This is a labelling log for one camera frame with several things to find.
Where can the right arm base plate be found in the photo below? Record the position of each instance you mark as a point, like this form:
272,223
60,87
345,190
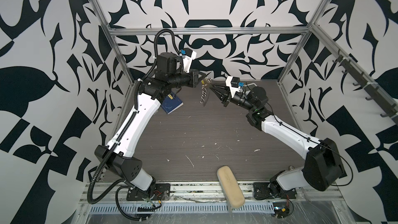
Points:
264,190

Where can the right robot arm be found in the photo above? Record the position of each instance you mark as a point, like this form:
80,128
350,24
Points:
323,163

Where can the metal plate with keyrings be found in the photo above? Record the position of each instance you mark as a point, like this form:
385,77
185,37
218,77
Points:
204,95

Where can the beige glasses case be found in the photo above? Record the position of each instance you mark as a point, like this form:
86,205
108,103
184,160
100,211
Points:
230,187

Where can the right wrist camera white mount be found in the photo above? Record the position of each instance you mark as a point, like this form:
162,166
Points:
235,87

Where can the white slotted cable duct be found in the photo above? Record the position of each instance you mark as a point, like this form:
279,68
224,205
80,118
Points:
187,208

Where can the small circuit board right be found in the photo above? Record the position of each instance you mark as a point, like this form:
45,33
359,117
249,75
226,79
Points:
283,211

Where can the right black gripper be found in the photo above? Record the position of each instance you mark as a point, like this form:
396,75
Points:
226,93

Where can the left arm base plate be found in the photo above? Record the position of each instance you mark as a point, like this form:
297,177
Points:
156,191

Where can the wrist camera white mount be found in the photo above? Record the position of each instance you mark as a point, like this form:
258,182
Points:
235,87
188,56

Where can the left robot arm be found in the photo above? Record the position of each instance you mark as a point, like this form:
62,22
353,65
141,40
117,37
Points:
172,71

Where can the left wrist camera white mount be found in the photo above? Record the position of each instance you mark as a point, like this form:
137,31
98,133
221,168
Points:
188,56

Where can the small circuit board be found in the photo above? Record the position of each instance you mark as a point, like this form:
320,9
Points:
149,207
283,211

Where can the white digital clock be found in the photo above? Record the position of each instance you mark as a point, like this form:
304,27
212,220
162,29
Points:
251,85

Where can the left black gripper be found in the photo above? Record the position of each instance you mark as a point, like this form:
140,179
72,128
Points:
193,80

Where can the blue book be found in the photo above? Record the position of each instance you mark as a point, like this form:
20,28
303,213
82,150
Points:
171,103

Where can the small circuit board left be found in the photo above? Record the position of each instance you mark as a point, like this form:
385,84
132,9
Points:
149,207

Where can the black wall hook rail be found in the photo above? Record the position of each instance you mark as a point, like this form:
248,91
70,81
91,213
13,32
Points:
374,90

